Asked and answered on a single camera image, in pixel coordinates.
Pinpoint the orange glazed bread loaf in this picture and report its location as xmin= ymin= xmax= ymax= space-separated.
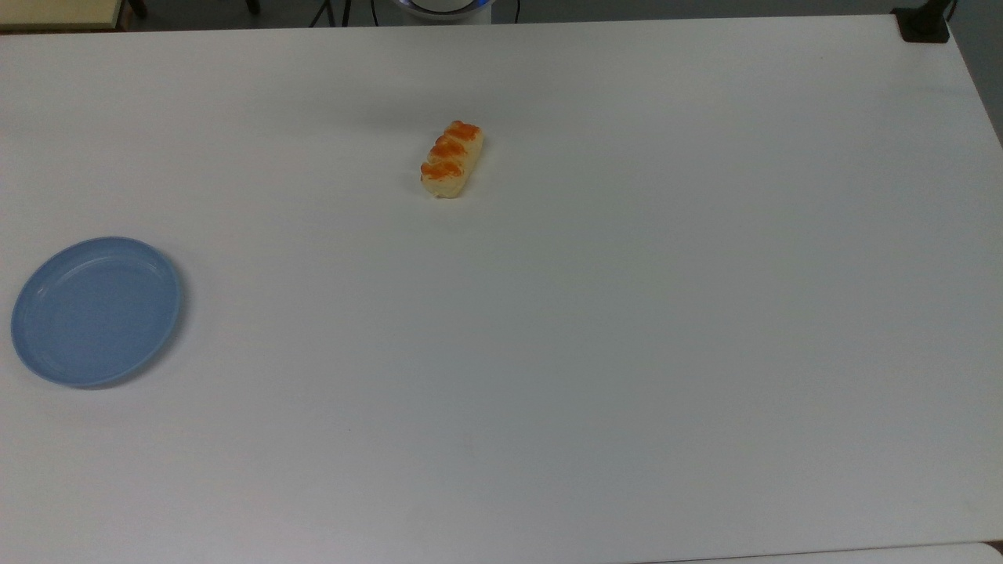
xmin=420 ymin=120 xmax=485 ymax=201

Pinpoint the blue round plate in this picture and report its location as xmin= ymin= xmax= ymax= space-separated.
xmin=10 ymin=237 xmax=186 ymax=389

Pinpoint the black table clamp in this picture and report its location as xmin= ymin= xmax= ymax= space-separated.
xmin=892 ymin=0 xmax=958 ymax=44

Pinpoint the yellow wooden table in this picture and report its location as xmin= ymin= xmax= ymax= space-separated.
xmin=0 ymin=0 xmax=131 ymax=33

